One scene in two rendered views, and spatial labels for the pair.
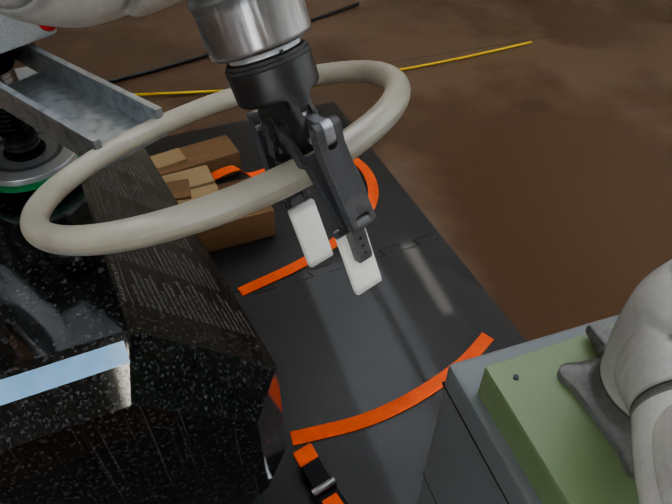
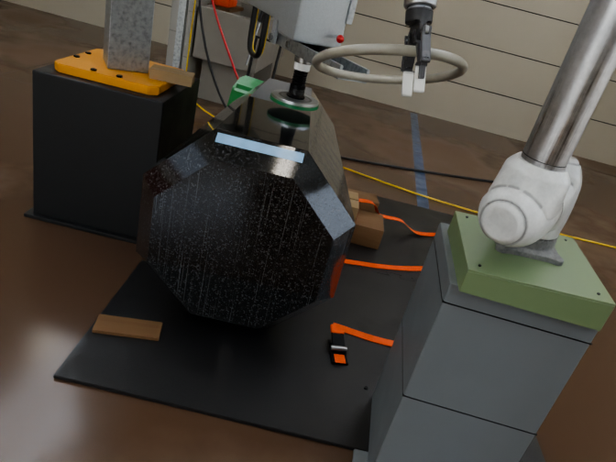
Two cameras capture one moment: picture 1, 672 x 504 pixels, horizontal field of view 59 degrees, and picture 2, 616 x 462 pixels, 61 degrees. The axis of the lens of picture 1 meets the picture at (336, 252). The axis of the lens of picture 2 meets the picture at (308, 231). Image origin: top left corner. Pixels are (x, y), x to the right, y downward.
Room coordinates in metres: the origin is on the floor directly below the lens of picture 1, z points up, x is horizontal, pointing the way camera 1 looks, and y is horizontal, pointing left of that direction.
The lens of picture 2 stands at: (-1.06, -0.38, 1.44)
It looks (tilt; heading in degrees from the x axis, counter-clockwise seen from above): 27 degrees down; 21
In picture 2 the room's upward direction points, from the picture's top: 15 degrees clockwise
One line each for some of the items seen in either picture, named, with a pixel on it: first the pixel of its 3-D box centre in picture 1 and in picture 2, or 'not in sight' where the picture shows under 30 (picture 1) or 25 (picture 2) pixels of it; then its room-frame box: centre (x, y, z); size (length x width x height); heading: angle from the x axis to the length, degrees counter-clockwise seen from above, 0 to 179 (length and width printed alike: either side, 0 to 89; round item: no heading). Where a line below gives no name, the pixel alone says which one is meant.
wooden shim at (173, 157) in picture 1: (155, 163); not in sight; (2.07, 0.77, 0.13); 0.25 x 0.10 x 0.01; 122
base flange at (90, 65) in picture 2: not in sight; (125, 69); (0.94, 1.55, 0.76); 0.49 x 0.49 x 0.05; 23
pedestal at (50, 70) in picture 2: not in sight; (119, 144); (0.94, 1.55, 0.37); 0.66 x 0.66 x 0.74; 23
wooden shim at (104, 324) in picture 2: not in sight; (128, 327); (0.23, 0.75, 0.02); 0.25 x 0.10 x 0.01; 122
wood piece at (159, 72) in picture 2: not in sight; (172, 75); (0.99, 1.30, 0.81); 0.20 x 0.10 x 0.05; 121
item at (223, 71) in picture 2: not in sight; (242, 53); (3.78, 2.72, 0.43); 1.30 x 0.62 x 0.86; 19
